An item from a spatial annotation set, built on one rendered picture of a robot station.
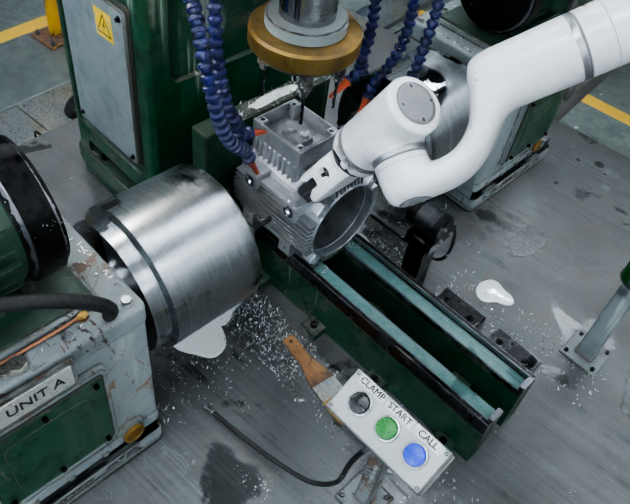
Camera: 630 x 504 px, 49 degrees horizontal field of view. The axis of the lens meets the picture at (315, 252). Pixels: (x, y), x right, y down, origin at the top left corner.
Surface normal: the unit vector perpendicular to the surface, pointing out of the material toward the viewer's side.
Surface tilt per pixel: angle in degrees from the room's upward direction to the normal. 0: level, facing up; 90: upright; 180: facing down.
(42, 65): 0
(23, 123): 0
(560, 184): 0
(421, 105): 30
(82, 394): 90
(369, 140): 84
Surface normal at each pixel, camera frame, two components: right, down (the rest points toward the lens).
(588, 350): -0.71, 0.47
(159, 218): 0.22, -0.56
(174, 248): 0.46, -0.25
